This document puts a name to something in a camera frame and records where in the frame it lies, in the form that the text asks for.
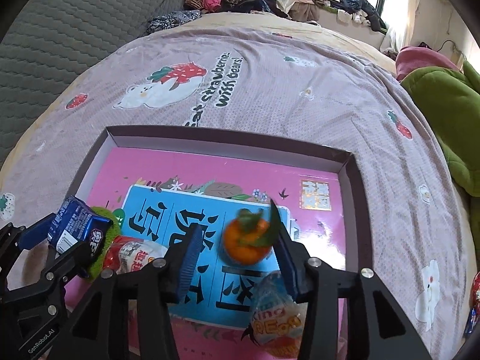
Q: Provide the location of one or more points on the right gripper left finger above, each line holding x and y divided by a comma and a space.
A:
98, 326

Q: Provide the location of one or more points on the shallow grey cardboard box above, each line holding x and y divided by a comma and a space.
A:
254, 147

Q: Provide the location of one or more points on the blue snack packet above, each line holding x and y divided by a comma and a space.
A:
77, 222

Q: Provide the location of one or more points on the purple strawberry print sheet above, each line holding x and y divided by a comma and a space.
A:
256, 82

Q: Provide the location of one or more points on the grey quilted headboard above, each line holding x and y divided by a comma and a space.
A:
51, 42

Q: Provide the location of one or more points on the blue patterned cloth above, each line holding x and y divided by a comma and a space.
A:
171, 20

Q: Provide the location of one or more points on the red surprise egg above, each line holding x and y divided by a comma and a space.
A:
276, 321

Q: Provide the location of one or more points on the clothes pile on windowsill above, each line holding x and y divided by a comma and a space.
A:
360, 11

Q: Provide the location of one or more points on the small snack wrappers pile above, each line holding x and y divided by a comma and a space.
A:
474, 300

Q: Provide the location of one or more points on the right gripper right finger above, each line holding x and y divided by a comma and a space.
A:
377, 327

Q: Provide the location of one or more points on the pink pillow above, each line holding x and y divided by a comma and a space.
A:
411, 58

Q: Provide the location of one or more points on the orange tangerine with leaf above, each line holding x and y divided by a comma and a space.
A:
249, 237

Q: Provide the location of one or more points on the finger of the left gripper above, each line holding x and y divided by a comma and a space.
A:
25, 238
54, 277

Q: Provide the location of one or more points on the pink and blue book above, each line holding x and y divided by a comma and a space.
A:
160, 195

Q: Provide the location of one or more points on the red white candy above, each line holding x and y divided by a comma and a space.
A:
127, 254

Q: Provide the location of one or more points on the green fleece blanket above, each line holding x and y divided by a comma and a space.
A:
449, 100

